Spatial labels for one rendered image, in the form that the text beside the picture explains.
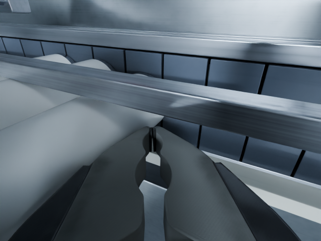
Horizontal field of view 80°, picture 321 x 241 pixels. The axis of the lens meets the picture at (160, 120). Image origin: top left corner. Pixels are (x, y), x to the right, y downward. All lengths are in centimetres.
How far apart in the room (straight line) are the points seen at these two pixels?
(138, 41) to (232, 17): 8
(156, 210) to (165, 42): 21
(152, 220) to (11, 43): 29
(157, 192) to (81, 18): 24
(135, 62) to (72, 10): 14
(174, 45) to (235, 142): 9
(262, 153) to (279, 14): 11
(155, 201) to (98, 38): 20
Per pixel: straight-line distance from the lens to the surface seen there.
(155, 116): 16
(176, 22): 21
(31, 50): 29
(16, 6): 26
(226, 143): 18
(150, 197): 27
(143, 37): 18
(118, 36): 19
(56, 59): 23
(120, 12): 25
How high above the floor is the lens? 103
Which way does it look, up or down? 52 degrees down
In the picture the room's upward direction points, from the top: 133 degrees counter-clockwise
